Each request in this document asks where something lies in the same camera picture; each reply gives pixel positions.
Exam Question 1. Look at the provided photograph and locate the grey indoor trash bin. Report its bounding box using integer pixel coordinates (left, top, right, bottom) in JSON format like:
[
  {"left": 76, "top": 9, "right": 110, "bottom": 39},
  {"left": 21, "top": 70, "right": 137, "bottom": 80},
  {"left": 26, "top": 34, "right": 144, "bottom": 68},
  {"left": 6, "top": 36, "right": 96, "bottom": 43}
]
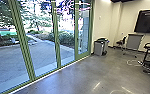
[{"left": 93, "top": 37, "right": 110, "bottom": 57}]

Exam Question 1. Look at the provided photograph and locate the green glass door frame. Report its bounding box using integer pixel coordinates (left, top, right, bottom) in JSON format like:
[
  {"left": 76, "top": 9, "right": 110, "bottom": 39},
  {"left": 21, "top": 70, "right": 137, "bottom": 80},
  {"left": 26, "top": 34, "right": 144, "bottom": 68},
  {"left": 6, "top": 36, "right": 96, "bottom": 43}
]
[{"left": 0, "top": 0, "right": 96, "bottom": 94}]

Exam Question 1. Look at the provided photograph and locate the grey office chair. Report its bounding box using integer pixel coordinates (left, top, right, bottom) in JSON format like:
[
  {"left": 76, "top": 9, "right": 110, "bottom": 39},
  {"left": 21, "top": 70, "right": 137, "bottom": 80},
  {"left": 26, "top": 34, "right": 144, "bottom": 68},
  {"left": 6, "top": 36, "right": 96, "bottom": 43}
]
[{"left": 114, "top": 33, "right": 145, "bottom": 56}]

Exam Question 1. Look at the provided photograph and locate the black wall screen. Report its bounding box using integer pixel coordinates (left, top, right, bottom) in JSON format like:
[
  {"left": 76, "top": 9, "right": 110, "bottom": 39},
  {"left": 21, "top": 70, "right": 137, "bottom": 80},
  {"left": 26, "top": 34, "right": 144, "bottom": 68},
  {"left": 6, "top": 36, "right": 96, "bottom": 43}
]
[{"left": 134, "top": 8, "right": 150, "bottom": 34}]

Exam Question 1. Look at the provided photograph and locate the thin white floor cable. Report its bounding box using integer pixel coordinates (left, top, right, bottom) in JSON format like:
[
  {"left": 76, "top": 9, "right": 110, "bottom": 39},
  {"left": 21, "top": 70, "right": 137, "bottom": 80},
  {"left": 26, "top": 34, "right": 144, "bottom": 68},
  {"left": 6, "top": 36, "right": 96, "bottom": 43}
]
[{"left": 125, "top": 58, "right": 144, "bottom": 67}]

